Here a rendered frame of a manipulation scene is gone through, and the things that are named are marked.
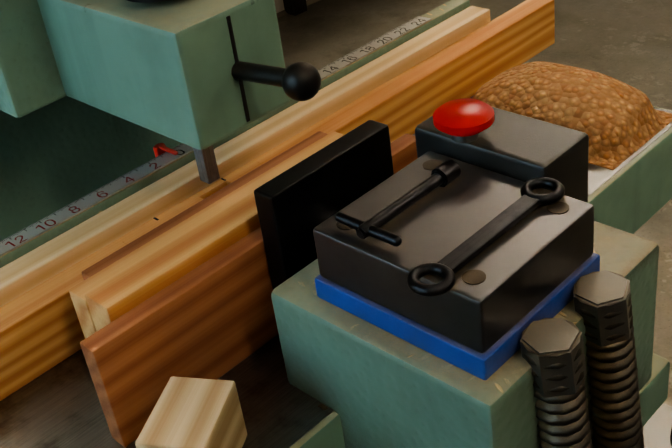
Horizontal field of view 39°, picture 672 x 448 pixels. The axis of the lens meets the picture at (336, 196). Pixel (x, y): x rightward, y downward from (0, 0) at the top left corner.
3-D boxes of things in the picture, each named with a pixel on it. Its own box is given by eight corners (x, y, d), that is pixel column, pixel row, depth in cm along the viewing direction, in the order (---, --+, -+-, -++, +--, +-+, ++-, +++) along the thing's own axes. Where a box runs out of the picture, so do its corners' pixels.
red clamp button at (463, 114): (470, 146, 46) (468, 127, 45) (421, 131, 48) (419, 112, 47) (507, 121, 47) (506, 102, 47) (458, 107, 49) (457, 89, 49)
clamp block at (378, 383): (493, 559, 43) (485, 413, 38) (288, 426, 52) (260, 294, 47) (658, 375, 51) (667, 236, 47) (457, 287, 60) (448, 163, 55)
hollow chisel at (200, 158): (209, 184, 59) (192, 112, 56) (200, 180, 59) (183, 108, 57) (220, 178, 59) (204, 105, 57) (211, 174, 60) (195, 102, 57)
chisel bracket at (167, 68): (207, 178, 52) (174, 32, 48) (68, 118, 61) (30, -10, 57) (303, 122, 57) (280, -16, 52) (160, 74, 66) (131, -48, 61)
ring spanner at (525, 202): (435, 305, 38) (434, 295, 38) (397, 288, 39) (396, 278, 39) (573, 192, 44) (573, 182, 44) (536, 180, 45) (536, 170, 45)
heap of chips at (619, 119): (612, 170, 64) (614, 120, 62) (446, 120, 73) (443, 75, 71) (678, 115, 69) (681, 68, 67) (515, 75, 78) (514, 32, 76)
